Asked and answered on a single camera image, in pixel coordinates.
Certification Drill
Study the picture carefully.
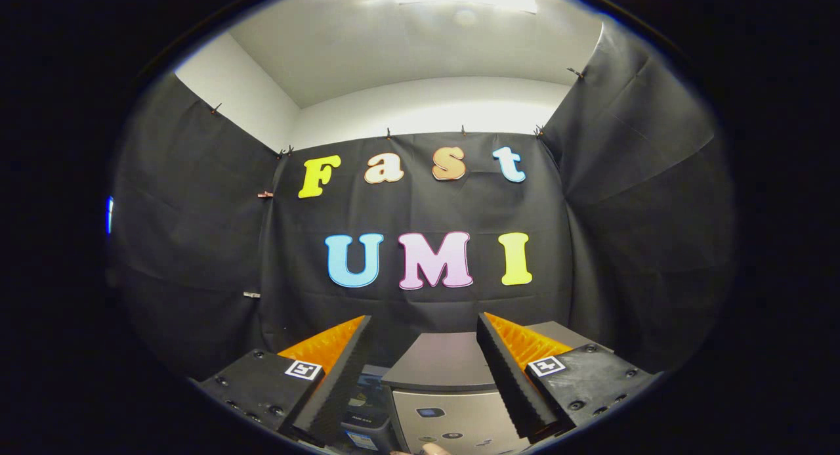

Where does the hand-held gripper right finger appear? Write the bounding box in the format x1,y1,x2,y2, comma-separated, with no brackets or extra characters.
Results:
476,313,660,444

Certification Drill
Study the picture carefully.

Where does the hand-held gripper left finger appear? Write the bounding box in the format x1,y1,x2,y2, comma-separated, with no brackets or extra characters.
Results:
197,315,373,448

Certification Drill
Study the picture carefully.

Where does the black backdrop cloth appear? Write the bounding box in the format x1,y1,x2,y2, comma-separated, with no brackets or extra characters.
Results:
108,18,736,383

